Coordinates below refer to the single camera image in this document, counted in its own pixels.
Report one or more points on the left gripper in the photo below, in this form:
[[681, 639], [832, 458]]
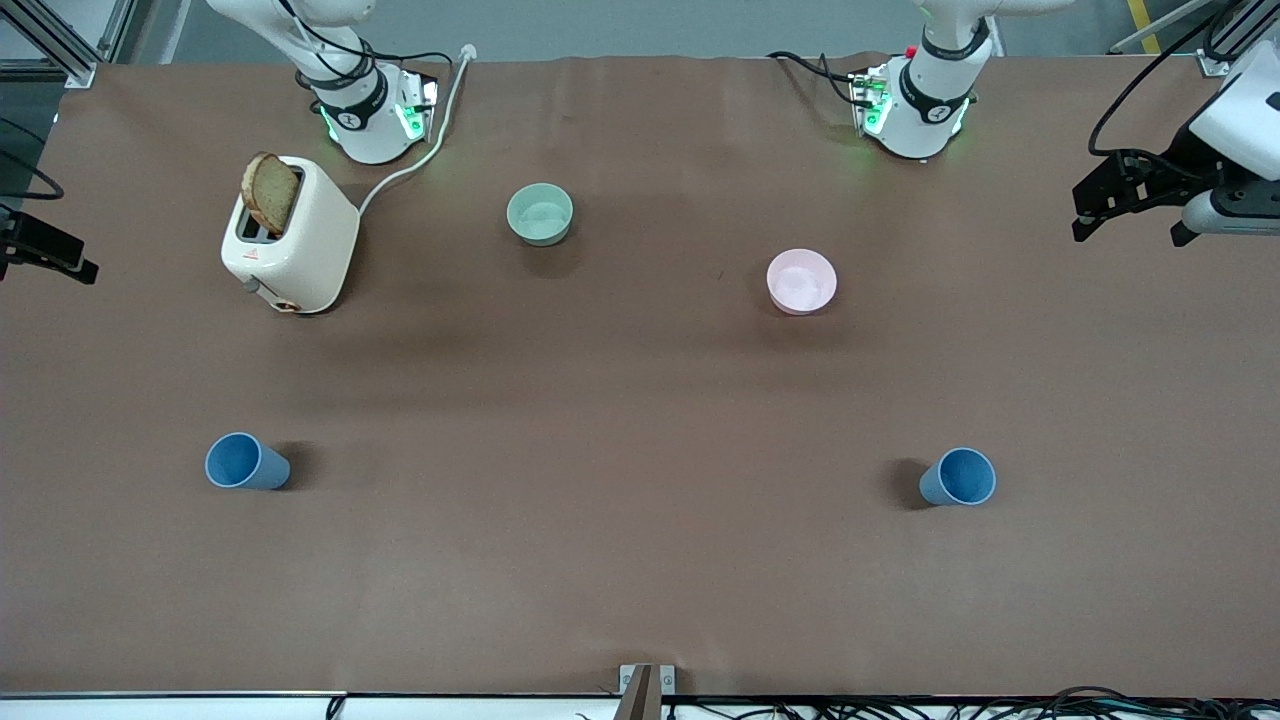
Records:
[[1188, 163]]

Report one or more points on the blue plastic cup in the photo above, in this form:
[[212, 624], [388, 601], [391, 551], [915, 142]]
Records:
[[962, 477], [240, 462]]

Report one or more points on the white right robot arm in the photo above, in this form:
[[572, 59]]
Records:
[[365, 115]]

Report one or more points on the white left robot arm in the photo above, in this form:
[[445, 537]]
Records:
[[925, 110]]

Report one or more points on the brown bread slice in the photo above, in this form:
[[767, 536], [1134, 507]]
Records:
[[270, 193]]

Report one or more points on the cream white toaster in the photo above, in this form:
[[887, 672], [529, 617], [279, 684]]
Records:
[[305, 245]]

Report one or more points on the pink bowl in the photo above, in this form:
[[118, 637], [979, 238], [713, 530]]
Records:
[[801, 280]]

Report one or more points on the green bowl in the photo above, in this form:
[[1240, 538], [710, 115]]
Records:
[[540, 213]]

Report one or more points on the brown table cover sheet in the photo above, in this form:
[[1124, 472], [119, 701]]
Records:
[[640, 500]]

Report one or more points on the aluminium frame profile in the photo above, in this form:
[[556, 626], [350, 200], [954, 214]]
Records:
[[60, 45]]

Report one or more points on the grey metal table bracket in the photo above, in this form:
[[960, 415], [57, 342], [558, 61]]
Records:
[[647, 690]]

